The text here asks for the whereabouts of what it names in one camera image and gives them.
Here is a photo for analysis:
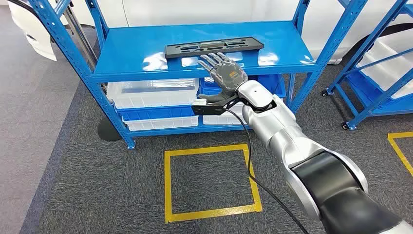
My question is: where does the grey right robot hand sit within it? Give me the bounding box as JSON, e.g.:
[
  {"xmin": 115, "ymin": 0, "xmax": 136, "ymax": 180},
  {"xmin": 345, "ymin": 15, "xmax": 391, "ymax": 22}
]
[{"xmin": 197, "ymin": 52, "xmax": 249, "ymax": 104}]

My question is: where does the black plastic mounting plate part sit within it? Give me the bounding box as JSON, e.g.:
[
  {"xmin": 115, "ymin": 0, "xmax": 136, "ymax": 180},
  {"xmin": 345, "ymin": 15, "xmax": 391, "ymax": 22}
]
[{"xmin": 164, "ymin": 36, "xmax": 265, "ymax": 59}]

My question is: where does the blue metal shelf rack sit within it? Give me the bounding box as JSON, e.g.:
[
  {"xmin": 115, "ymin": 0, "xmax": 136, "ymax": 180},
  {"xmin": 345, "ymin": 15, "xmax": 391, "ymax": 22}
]
[{"xmin": 27, "ymin": 0, "xmax": 369, "ymax": 150}]

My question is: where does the blue shelf rack on casters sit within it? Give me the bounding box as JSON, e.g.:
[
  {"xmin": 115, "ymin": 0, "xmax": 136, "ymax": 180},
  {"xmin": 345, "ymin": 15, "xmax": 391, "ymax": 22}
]
[{"xmin": 322, "ymin": 0, "xmax": 413, "ymax": 131}]

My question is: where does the white car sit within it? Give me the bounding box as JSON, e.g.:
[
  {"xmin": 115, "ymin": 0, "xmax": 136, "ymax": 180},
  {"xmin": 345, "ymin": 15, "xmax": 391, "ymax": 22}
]
[{"xmin": 6, "ymin": 0, "xmax": 413, "ymax": 65}]

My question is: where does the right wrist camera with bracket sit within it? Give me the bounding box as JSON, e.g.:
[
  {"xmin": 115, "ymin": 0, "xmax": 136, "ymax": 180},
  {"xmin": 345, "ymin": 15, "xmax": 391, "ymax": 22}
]
[{"xmin": 191, "ymin": 97, "xmax": 241, "ymax": 116}]

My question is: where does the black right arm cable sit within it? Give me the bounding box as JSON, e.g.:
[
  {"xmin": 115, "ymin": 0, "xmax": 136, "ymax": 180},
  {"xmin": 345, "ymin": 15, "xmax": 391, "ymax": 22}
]
[{"xmin": 223, "ymin": 108, "xmax": 310, "ymax": 234}]

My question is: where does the chrome stanchion post, black base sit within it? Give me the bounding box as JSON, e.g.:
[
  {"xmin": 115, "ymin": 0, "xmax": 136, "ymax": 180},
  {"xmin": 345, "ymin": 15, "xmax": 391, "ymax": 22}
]
[{"xmin": 55, "ymin": 0, "xmax": 123, "ymax": 142}]

